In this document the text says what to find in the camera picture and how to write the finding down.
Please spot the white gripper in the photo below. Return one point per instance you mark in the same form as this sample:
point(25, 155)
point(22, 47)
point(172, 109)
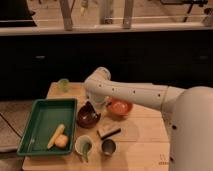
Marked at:
point(98, 101)

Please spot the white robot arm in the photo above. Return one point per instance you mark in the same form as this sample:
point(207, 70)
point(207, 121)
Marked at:
point(191, 138)

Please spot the dark purple bowl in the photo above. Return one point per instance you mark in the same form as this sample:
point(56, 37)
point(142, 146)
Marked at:
point(87, 116)

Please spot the orange bowl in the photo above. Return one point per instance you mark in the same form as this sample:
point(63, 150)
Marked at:
point(118, 107)

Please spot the fork in green tray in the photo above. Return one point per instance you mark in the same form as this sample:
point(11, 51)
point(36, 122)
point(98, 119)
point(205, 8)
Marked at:
point(31, 144)

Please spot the wooden block with black edge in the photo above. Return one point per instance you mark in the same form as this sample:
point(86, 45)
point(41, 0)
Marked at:
point(107, 131)

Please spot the green plastic cup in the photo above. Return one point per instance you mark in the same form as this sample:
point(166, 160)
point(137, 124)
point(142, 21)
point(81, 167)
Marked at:
point(63, 85)

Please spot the white mug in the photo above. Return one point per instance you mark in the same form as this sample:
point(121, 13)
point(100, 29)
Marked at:
point(81, 142)

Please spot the green spoon in mug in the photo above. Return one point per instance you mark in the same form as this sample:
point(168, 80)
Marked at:
point(86, 149)

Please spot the metal cup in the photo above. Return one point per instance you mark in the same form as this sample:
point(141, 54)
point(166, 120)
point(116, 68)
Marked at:
point(108, 147)

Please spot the yellow banana toy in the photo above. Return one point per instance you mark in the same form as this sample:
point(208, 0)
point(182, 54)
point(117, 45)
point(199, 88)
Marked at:
point(59, 130)

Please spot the orange round fruit toy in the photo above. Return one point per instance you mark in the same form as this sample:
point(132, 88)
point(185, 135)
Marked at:
point(61, 141)

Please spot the green plastic tray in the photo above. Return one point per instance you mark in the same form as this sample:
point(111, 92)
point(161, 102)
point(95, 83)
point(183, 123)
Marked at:
point(46, 115)

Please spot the wooden board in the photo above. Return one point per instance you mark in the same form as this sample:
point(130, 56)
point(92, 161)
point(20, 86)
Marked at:
point(142, 145)

